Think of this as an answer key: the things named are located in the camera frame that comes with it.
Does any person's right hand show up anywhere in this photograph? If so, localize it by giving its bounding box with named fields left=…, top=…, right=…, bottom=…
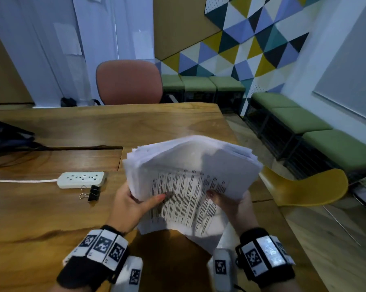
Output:
left=206, top=190, right=260, bottom=237

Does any person's left hand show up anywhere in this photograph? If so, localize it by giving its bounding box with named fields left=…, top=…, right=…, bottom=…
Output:
left=105, top=182, right=167, bottom=235

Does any stack of printed white papers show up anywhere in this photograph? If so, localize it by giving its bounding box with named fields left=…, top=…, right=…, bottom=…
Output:
left=123, top=135, right=264, bottom=255

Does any black binder clip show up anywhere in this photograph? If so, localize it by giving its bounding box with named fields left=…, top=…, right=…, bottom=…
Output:
left=79, top=185, right=101, bottom=203

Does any white power strip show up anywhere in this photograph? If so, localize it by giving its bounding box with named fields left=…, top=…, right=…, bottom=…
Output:
left=57, top=171, right=107, bottom=189

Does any black right wristband with markers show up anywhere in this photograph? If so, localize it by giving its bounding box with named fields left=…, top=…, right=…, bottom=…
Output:
left=235, top=227, right=296, bottom=289

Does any black wristband with markers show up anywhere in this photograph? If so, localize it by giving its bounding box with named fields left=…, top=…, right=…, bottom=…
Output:
left=235, top=227, right=296, bottom=289
left=56, top=225, right=130, bottom=292

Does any black left wristband with markers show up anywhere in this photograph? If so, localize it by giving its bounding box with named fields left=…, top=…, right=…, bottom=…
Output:
left=56, top=225, right=130, bottom=292

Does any yellow plastic chair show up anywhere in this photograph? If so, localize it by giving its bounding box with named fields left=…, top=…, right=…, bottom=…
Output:
left=259, top=166, right=362, bottom=247

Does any green cushioned bench stool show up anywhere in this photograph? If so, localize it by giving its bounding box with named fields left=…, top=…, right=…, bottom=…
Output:
left=285, top=129, right=366, bottom=183
left=209, top=76, right=246, bottom=114
left=262, top=106, right=333, bottom=160
left=161, top=75, right=185, bottom=103
left=180, top=76, right=217, bottom=103
left=245, top=92, right=301, bottom=137

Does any black chair base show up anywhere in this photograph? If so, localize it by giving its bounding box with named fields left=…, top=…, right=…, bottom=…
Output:
left=60, top=97, right=101, bottom=107

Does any black monitor stand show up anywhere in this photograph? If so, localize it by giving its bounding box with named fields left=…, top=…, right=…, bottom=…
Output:
left=0, top=117, right=47, bottom=159

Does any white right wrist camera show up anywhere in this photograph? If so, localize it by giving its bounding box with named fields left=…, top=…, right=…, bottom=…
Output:
left=207, top=248, right=239, bottom=292

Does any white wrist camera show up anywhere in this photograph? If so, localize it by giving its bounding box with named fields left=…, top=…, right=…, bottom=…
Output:
left=207, top=248, right=239, bottom=292
left=111, top=255, right=144, bottom=292

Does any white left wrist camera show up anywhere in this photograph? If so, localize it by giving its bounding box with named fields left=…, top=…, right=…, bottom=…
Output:
left=111, top=255, right=144, bottom=292

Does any white power cable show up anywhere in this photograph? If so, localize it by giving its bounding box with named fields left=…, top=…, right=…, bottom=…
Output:
left=0, top=178, right=58, bottom=184

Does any colourful triangle wall panel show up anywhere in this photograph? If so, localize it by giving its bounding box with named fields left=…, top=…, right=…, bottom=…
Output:
left=155, top=0, right=326, bottom=116

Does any tan cork wall board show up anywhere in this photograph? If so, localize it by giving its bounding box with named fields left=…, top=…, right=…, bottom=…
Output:
left=153, top=0, right=222, bottom=61

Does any white paper sheet on wall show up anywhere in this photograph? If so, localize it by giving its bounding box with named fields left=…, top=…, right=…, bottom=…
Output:
left=53, top=22, right=83, bottom=56

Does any grey wall board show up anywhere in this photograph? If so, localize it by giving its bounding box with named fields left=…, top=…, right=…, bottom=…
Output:
left=312, top=0, right=366, bottom=126

